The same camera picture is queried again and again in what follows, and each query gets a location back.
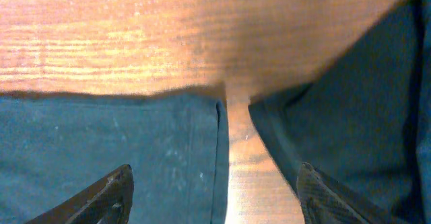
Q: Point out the black garment under blue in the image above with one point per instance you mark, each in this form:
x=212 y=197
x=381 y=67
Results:
x=358 y=122

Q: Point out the dark teal t-shirt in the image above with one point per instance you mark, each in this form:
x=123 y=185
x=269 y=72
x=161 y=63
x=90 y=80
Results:
x=177 y=147

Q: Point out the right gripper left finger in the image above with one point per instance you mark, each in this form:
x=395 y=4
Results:
x=107 y=201

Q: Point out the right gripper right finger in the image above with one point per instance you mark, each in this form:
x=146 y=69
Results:
x=324 y=200

